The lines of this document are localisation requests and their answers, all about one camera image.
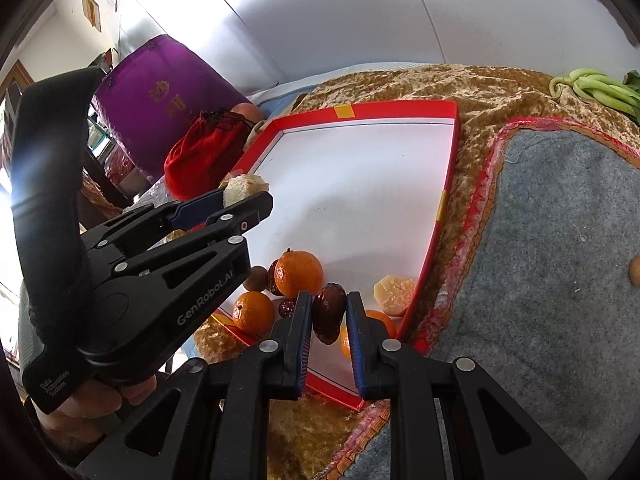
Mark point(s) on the orange framed wall picture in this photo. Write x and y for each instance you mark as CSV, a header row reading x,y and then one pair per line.
x,y
91,11

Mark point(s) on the purple gift bag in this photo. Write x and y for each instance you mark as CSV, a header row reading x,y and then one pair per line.
x,y
151,99

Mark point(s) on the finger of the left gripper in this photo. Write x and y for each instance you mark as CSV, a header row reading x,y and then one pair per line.
x,y
180,253
142,227

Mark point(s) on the gold patterned blanket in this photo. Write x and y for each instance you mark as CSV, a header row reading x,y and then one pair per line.
x,y
315,438

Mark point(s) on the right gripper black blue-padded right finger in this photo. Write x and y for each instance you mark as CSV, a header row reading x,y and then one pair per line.
x,y
447,419

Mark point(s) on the red drawstring pouch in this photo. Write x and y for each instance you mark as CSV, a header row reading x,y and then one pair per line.
x,y
200,160

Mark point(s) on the small orange tangerine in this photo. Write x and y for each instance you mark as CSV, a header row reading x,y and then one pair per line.
x,y
253,313

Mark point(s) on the red-rimmed white box tray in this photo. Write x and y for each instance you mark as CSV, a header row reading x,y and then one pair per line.
x,y
363,187

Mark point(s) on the brown longan fruit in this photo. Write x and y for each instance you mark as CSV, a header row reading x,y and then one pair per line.
x,y
257,280

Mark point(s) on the person's left hand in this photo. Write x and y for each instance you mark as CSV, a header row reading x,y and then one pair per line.
x,y
73,425

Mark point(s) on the green leafy vegetables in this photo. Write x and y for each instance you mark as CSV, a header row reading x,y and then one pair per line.
x,y
593,85

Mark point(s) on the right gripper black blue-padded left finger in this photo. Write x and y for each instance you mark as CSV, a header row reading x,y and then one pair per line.
x,y
210,421

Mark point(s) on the dark red jujube date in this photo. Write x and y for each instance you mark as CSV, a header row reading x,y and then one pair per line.
x,y
328,310

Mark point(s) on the clear plastic bag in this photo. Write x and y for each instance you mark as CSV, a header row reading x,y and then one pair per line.
x,y
157,195

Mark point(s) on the pale peeled fruit chunk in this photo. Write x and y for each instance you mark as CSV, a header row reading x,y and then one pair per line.
x,y
393,294

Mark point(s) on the dark jujube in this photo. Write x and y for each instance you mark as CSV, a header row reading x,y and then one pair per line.
x,y
286,308
272,286

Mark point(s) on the grey felt mat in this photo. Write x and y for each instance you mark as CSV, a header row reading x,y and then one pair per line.
x,y
538,294

